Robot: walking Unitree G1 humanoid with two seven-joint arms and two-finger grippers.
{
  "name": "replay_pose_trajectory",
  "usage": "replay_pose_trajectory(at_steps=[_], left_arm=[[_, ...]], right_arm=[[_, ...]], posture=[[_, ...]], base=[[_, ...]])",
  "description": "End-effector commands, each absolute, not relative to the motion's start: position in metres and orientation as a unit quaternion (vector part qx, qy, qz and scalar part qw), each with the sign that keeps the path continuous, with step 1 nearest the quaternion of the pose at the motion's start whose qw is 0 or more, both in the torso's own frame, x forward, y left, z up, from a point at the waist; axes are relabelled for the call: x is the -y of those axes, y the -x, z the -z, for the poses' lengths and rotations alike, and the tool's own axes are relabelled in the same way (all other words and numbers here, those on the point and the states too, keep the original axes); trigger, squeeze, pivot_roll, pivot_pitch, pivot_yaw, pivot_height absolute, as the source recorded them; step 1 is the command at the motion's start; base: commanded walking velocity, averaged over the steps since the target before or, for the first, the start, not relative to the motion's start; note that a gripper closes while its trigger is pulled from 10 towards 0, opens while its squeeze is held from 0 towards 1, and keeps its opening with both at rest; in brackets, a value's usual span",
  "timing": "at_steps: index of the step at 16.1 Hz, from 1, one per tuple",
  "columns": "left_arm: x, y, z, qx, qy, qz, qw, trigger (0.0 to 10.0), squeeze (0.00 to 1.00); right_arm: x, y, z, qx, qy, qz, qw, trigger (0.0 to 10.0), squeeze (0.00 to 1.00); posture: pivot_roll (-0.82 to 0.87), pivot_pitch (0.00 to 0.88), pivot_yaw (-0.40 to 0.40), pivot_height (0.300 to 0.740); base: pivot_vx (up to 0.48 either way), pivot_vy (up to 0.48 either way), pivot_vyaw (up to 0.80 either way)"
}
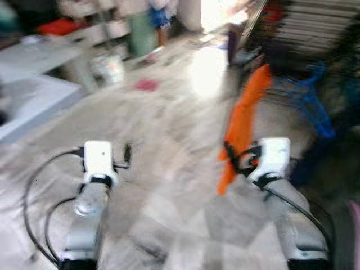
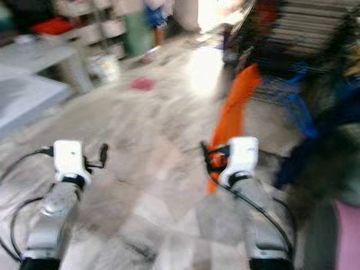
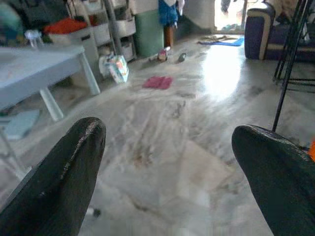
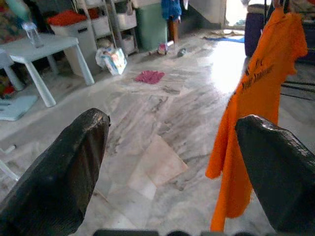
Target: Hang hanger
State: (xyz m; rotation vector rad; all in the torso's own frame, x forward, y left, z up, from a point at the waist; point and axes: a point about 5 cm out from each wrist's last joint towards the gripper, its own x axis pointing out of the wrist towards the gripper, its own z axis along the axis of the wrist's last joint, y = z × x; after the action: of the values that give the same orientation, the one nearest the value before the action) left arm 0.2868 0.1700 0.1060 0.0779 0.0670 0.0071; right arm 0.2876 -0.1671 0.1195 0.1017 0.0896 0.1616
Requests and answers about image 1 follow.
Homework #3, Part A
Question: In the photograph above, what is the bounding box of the black garment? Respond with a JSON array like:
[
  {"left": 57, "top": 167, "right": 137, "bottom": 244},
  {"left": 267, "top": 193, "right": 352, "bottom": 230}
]
[{"left": 290, "top": 110, "right": 360, "bottom": 195}]

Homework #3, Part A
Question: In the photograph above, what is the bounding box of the printed diaper pack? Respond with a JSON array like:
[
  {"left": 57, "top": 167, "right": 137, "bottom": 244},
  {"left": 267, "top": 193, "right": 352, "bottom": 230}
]
[{"left": 92, "top": 53, "right": 127, "bottom": 86}]

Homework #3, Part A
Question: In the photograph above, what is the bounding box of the red cloth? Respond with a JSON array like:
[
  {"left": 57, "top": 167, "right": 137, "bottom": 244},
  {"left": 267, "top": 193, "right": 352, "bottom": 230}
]
[{"left": 36, "top": 18, "right": 83, "bottom": 37}]

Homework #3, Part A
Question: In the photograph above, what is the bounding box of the blue hanging cloth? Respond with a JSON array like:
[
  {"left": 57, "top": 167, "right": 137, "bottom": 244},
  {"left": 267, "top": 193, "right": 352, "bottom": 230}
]
[{"left": 147, "top": 4, "right": 173, "bottom": 30}]

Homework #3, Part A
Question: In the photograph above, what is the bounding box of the green storage bin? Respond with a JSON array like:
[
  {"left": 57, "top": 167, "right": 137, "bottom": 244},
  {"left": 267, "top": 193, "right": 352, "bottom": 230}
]
[{"left": 128, "top": 10, "right": 159, "bottom": 58}]

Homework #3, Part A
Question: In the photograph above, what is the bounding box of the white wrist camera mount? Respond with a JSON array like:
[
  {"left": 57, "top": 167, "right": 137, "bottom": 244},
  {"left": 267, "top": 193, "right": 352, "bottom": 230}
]
[
  {"left": 82, "top": 140, "right": 119, "bottom": 187},
  {"left": 246, "top": 137, "right": 292, "bottom": 188}
]

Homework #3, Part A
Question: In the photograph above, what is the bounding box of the small white table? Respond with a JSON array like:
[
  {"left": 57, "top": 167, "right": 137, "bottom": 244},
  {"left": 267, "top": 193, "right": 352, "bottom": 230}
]
[{"left": 0, "top": 40, "right": 101, "bottom": 95}]

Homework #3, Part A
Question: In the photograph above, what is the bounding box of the orange shirt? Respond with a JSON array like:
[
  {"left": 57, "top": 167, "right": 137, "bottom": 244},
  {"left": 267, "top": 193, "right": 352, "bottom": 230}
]
[{"left": 216, "top": 63, "right": 275, "bottom": 196}]

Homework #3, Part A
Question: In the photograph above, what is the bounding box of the light blue plastic table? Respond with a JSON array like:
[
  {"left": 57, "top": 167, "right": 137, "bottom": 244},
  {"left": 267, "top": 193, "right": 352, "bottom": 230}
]
[{"left": 0, "top": 75, "right": 86, "bottom": 145}]

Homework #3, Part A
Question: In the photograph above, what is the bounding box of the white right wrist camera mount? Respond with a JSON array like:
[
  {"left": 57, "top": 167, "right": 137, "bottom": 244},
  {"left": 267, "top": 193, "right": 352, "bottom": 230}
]
[{"left": 246, "top": 137, "right": 292, "bottom": 188}]

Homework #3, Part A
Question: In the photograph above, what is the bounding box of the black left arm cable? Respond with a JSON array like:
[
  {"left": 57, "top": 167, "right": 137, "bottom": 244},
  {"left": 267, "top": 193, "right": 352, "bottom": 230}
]
[{"left": 22, "top": 146, "right": 85, "bottom": 265}]

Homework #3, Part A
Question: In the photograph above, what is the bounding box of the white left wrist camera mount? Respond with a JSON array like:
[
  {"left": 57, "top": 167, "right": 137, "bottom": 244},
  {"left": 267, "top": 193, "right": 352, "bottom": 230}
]
[{"left": 82, "top": 140, "right": 119, "bottom": 187}]

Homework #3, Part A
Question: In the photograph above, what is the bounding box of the black metal drying rack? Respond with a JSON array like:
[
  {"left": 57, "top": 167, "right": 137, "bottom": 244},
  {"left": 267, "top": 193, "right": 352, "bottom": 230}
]
[{"left": 242, "top": 0, "right": 360, "bottom": 110}]

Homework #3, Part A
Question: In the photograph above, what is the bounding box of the pink cloth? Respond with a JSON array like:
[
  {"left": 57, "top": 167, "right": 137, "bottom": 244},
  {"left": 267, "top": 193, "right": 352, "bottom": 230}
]
[{"left": 133, "top": 77, "right": 161, "bottom": 93}]

